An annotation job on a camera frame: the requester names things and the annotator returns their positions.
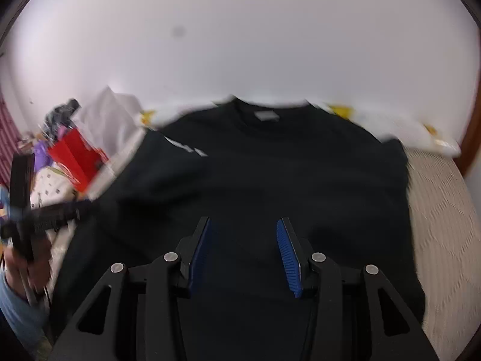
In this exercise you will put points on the person's left hand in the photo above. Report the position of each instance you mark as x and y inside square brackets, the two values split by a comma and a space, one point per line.
[35, 270]

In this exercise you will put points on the pink striped cloth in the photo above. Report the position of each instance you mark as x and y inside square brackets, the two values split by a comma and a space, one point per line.
[8, 143]

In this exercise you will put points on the person's left forearm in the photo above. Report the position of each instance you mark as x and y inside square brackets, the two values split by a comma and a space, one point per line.
[18, 308]

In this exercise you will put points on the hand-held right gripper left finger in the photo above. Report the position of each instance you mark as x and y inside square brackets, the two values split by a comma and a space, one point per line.
[199, 259]

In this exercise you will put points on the red shopping bag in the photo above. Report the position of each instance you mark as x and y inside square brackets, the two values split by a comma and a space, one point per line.
[77, 158]

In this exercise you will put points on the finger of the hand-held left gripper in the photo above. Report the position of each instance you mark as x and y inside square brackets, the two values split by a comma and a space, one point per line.
[71, 210]

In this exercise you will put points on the striped quilted bed cover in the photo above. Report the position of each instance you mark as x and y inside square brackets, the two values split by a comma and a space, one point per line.
[443, 214]

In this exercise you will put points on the purple cloth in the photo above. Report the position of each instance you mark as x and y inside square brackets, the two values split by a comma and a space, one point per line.
[43, 154]

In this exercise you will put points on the duck printed rolled blanket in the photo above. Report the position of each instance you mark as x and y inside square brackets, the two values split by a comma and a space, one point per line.
[406, 128]

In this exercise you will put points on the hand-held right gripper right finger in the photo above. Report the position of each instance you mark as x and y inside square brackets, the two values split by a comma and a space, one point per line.
[287, 255]

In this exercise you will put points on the white paw printed cloth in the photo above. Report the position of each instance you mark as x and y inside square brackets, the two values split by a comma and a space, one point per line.
[50, 188]

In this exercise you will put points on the black sweatshirt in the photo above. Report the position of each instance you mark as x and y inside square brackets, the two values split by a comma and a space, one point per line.
[263, 165]

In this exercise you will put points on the white plastic bag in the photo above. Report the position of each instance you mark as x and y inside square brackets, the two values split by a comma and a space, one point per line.
[109, 120]

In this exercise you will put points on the dark cloth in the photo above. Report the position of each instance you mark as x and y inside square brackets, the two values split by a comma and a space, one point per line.
[62, 114]

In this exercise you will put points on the wooden door frame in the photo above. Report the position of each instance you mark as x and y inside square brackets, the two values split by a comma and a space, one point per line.
[474, 139]

